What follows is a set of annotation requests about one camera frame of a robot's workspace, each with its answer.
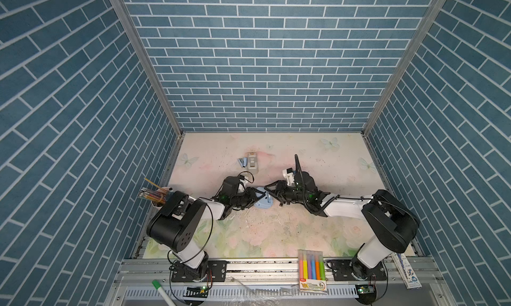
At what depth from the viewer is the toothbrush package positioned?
72 centimetres

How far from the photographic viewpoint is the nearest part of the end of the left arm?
28.9 inches

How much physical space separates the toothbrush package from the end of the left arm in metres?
0.59
